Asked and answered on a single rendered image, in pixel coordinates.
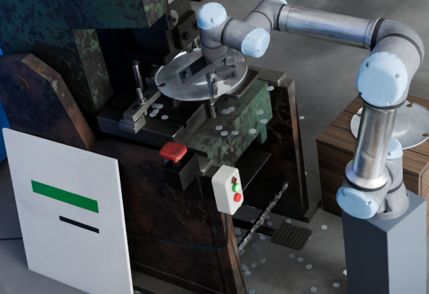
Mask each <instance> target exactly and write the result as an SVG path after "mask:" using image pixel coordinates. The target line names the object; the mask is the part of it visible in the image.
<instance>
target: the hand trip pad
mask: <svg viewBox="0 0 429 294"><path fill-rule="evenodd" d="M186 152H187V148H186V146H185V145H182V144H177V143H173V142H169V143H167V144H165V145H164V147H163V148H162V149H161V150H160V151H159V154H160V156H161V157H162V158H165V159H169V160H172V161H173V163H177V162H178V160H180V159H181V158H182V157H183V155H184V154H185V153H186Z"/></svg>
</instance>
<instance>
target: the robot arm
mask: <svg viewBox="0 0 429 294"><path fill-rule="evenodd" d="M197 25H198V27H199V36H200V47H201V51H202V56H201V57H200V58H199V59H197V60H196V61H194V62H193V63H192V64H190V65H188V66H187V67H186V68H184V69H183V70H181V71H180V72H179V77H180V79H181V83H182V85H183V86H186V87H188V86H189V85H191V84H193V83H194V82H195V81H197V80H198V79H200V78H201V77H203V76H204V75H206V80H207V85H208V88H209V93H210V95H211V96H212V97H213V98H217V96H218V95H219V94H221V93H223V92H226V91H228V90H229V89H230V85H224V84H223V82H225V81H226V80H227V79H230V81H232V80H235V79H237V66H236V64H235V59H234V49H235V50H238V51H239V52H242V53H243V54H246V55H250V56H253V57H256V58H259V57H261V56H262V55H263V54H264V53H265V51H266V49H267V47H268V45H269V40H270V35H269V33H270V32H271V31H272V30H275V31H281V32H284V33H290V34H294V35H299V36H305V37H309V38H314V39H318V40H324V41H327V42H333V43H339V44H342V45H348V46H351V47H357V48H360V49H366V50H369V51H370V54H369V56H368V57H367V58H366V59H365V60H364V61H363V62H362V64H361V66H360V67H359V70H358V73H357V75H356V87H357V90H358V92H359V96H360V99H361V100H362V101H363V108H362V112H361V119H360V123H359V129H358V133H357V140H356V147H355V150H354V157H353V160H351V161H350V162H349V163H348V164H347V166H346V168H345V175H344V179H343V183H342V186H341V187H340V188H339V189H338V192H337V194H336V201H337V203H338V205H339V206H340V208H342V210H343V211H344V212H346V213H347V214H349V215H351V216H353V217H356V218H359V219H365V218H373V219H377V220H389V219H394V218H397V217H399V216H401V215H402V214H403V213H405V212H406V210H407V209H408V207H409V194H408V192H407V189H406V188H405V185H404V184H403V171H402V155H403V151H402V145H401V144H400V142H398V140H397V139H395V138H394V137H392V133H393V127H394V124H395V119H396V114H397V110H398V108H400V107H401V106H403V105H404V103H405V102H406V99H407V94H408V91H409V86H410V82H411V80H412V77H413V76H414V74H415V73H416V71H417V69H418V68H419V66H420V65H421V63H422V61H423V58H424V55H425V48H424V45H423V41H422V39H421V37H420V36H419V35H418V34H417V33H416V32H415V30H413V29H412V28H411V27H409V26H407V25H405V24H402V23H401V22H397V21H395V20H389V19H383V18H378V19H377V20H368V19H362V18H358V17H351V16H348V15H342V14H337V13H331V12H325V11H321V10H314V9H311V8H304V7H300V6H294V5H290V4H287V2H286V1H285V0H261V1H260V2H259V3H258V5H257V6H256V7H255V8H254V9H253V10H252V11H251V12H250V13H249V14H248V15H247V16H246V17H245V19H244V20H243V21H240V20H237V19H234V18H232V17H229V16H227V13H226V11H225V8H224V7H223V6H222V5H220V4H218V3H207V4H205V5H203V6H202V7H201V8H200V9H199V11H198V21H197ZM235 71H236V72H235Z"/></svg>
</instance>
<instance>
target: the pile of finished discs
mask: <svg viewBox="0 0 429 294"><path fill-rule="evenodd" d="M407 104H410V102H408V100H406V102H405V103H404V105H403V106H401V107H400V108H398V110H397V114H396V119H395V124H394V127H393V133H392V137H394V138H395V139H397V140H398V142H400V144H401V145H402V150H406V149H409V148H413V147H415V146H417V145H419V144H421V143H423V142H424V141H426V140H427V139H428V138H429V137H428V136H427V137H423V136H422V134H424V133H427V134H428V135H429V110H427V109H426V108H425V107H423V106H422V105H419V104H417V103H414V104H413V103H412V104H411V105H412V107H407V106H406V105H407ZM361 112H362V108H361V109H360V110H359V111H358V113H357V114H361ZM357 114H356V115H354V116H353V117H352V120H351V123H350V128H351V131H352V134H353V135H354V137H355V138H356V139H357V136H358V129H359V123H360V119H361V117H359V116H358V115H357Z"/></svg>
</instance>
